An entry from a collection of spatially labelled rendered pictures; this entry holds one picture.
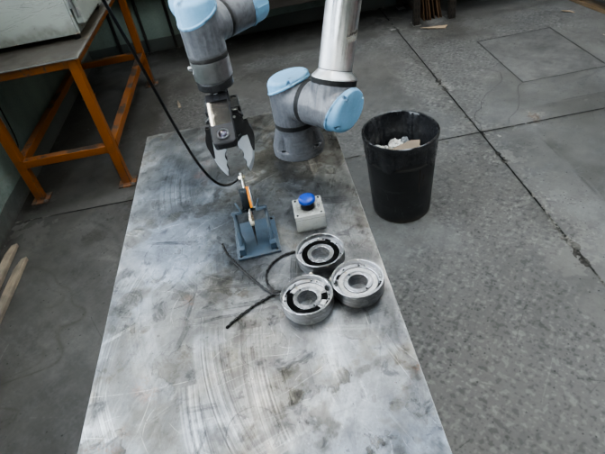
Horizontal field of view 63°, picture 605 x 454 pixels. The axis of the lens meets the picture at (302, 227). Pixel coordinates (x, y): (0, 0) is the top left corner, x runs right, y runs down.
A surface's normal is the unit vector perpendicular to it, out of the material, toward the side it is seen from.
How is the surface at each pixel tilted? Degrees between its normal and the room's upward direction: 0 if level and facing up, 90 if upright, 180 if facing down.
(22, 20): 90
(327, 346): 0
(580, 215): 0
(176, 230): 0
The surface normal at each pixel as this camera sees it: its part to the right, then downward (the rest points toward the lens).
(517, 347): -0.15, -0.75
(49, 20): 0.12, 0.63
